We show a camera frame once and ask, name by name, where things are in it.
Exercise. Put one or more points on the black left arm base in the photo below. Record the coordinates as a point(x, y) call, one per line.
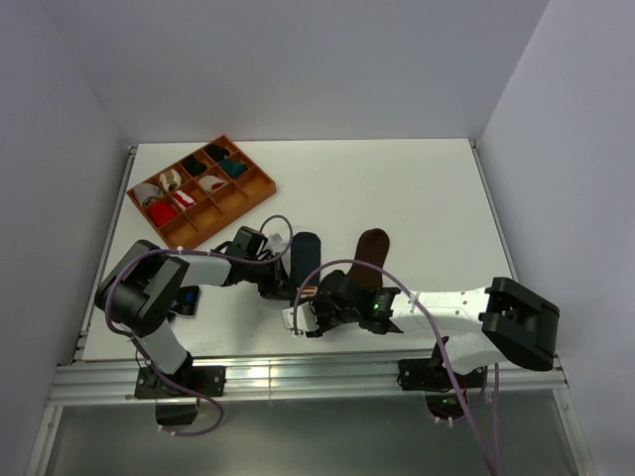
point(178, 399)

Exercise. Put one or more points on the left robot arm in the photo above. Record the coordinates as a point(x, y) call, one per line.
point(138, 295)

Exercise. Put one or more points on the orange wooden divided tray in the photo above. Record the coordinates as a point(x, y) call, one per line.
point(213, 211)

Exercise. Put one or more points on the aluminium frame rail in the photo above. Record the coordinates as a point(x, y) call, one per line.
point(370, 374)

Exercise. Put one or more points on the grey rolled sock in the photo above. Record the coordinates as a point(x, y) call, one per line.
point(146, 193)

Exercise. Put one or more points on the navy patterned sock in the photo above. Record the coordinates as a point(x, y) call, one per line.
point(305, 256)

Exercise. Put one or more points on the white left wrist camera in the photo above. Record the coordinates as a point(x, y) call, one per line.
point(275, 239)

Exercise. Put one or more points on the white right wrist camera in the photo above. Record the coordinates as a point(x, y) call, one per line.
point(300, 321)

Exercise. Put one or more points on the teal rolled sock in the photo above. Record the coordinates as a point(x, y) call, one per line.
point(232, 168)

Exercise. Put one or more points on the white beige rolled sock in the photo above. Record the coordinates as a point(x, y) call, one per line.
point(170, 180)

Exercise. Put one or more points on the red white striped sock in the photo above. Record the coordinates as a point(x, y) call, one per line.
point(183, 200)

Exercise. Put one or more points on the white red rolled sock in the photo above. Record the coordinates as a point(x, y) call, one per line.
point(211, 183)

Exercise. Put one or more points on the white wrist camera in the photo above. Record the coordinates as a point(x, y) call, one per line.
point(300, 321)
point(275, 239)

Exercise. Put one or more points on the brown striped sock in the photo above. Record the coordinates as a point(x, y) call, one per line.
point(364, 267)

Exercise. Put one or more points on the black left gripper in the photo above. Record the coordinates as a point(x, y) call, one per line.
point(278, 288)

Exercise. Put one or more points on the black rolled sock with white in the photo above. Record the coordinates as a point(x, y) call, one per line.
point(216, 152)

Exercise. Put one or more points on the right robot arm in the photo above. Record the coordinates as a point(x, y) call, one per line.
point(504, 321)

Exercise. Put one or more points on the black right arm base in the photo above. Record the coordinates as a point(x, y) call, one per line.
point(430, 377)

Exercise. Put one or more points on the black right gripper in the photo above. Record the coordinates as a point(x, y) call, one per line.
point(316, 300)

